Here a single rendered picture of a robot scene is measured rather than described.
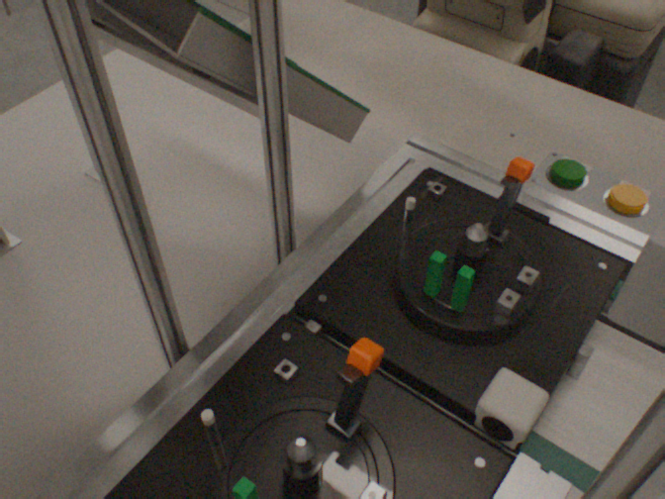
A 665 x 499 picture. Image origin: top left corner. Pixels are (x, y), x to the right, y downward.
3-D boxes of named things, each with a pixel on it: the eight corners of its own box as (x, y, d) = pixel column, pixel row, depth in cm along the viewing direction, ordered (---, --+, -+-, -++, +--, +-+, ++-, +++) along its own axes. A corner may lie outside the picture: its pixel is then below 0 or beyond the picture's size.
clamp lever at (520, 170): (490, 223, 67) (518, 154, 63) (508, 232, 66) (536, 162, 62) (476, 234, 64) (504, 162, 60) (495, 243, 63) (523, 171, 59)
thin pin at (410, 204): (402, 257, 64) (410, 194, 58) (409, 261, 64) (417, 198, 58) (397, 262, 64) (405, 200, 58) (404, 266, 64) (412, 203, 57)
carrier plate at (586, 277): (423, 180, 78) (425, 166, 76) (621, 275, 68) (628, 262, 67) (294, 314, 65) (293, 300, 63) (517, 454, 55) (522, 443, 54)
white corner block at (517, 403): (493, 387, 60) (502, 363, 57) (540, 415, 58) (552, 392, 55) (468, 426, 57) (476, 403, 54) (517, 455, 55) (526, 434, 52)
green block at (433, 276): (429, 284, 62) (435, 249, 59) (440, 290, 62) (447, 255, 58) (423, 292, 62) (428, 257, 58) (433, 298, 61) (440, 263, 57)
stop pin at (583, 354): (570, 364, 64) (582, 341, 61) (582, 370, 64) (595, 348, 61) (564, 374, 63) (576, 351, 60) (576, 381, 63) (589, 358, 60)
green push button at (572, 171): (555, 165, 79) (560, 152, 77) (588, 179, 77) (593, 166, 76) (541, 184, 77) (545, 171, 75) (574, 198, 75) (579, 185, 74)
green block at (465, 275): (455, 298, 61) (463, 263, 57) (467, 304, 61) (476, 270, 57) (448, 307, 61) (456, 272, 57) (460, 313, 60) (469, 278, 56)
